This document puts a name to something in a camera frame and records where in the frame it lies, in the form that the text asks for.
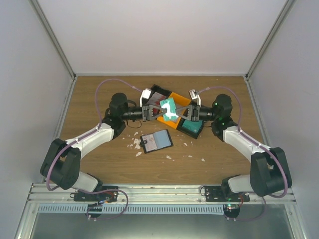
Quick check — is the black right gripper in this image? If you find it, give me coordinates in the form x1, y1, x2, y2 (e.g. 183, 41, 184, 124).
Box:
173, 105, 219, 122

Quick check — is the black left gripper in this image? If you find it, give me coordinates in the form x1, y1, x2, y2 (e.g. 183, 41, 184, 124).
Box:
121, 104, 166, 122

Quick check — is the teal white credit card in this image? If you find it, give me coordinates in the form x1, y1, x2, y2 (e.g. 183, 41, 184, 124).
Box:
160, 98, 178, 121

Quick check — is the black leather card holder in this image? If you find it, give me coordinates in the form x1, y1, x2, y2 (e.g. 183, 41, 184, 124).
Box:
140, 129, 173, 154

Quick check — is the white red credit card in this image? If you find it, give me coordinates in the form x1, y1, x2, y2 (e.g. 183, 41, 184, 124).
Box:
143, 134, 157, 152

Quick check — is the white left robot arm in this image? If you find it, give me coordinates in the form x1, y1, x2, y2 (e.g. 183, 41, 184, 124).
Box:
40, 93, 167, 201

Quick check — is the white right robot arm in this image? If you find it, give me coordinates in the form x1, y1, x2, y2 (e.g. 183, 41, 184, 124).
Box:
176, 90, 292, 202

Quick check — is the red white card stack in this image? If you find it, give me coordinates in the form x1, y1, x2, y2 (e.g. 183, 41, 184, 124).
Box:
148, 92, 167, 106

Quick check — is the teal card stack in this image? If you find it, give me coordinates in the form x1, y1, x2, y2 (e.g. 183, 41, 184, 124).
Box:
180, 120, 203, 134

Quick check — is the yellow middle storage bin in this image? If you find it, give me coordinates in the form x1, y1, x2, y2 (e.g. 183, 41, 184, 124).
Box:
157, 92, 191, 129

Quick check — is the black left storage bin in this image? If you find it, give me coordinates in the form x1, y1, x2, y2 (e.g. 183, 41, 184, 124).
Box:
146, 84, 172, 106

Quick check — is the black storage bin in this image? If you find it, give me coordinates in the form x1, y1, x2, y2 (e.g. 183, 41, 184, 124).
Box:
176, 119, 204, 139
146, 84, 172, 106

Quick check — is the black right storage bin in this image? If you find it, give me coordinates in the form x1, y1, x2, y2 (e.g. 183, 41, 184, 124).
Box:
176, 119, 204, 139

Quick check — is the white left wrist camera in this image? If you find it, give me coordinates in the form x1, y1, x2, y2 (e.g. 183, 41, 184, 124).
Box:
139, 88, 152, 107

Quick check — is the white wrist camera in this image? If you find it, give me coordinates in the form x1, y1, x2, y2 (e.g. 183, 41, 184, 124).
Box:
139, 88, 152, 107
189, 89, 201, 106

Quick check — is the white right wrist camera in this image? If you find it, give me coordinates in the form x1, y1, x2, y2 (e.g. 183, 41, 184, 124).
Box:
189, 89, 201, 106

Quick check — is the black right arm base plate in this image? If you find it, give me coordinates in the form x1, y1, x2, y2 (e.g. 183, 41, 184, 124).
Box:
200, 186, 250, 203

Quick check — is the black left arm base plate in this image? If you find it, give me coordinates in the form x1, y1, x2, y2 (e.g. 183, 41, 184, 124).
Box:
70, 186, 119, 203

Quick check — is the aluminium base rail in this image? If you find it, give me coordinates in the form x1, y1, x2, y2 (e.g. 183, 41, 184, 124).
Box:
27, 183, 297, 205

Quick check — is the aluminium corner post right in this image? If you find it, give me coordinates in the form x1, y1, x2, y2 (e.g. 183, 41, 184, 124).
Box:
244, 0, 296, 81

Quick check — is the aluminium corner post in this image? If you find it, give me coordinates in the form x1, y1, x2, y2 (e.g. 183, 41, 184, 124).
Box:
244, 0, 296, 81
29, 0, 76, 81

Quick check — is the grey slotted cable duct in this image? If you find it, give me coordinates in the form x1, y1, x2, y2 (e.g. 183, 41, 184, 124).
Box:
38, 204, 224, 215

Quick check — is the aluminium corner post left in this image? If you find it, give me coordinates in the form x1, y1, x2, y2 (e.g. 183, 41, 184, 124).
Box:
29, 0, 76, 81

